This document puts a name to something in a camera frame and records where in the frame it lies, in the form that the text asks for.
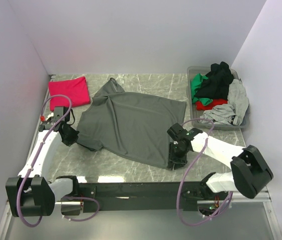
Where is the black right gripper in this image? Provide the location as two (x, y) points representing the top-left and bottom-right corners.
(167, 142), (189, 170)

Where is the dark grey t shirt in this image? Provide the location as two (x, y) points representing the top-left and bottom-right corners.
(77, 78), (186, 170)

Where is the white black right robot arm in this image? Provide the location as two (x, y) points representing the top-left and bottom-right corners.
(167, 123), (273, 200)

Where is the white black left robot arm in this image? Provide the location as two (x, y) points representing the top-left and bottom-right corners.
(6, 122), (81, 217)

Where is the folded pink t shirt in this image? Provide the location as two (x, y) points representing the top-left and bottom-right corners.
(48, 76), (91, 107)

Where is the red t shirt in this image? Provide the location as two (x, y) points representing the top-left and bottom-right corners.
(195, 99), (228, 111)

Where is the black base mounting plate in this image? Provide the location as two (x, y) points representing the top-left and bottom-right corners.
(60, 181), (234, 214)

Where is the light grey t shirt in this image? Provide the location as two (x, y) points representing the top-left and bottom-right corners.
(201, 79), (249, 126)

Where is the green t shirt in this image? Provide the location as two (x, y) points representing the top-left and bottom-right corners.
(190, 73), (212, 105)

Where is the black t shirt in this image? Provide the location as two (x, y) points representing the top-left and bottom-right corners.
(194, 61), (234, 100)

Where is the grey plastic bin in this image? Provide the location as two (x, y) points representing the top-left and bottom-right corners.
(186, 66), (250, 131)

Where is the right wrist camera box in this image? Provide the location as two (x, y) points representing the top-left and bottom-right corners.
(167, 123), (203, 142)

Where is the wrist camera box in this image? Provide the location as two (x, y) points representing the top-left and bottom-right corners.
(40, 106), (76, 125)
(167, 123), (203, 142)

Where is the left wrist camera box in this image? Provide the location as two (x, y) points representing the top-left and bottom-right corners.
(40, 106), (76, 125)

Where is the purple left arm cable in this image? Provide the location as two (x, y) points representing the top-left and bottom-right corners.
(17, 94), (101, 228)

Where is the aluminium frame rail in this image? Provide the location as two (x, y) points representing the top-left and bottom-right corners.
(5, 181), (271, 207)

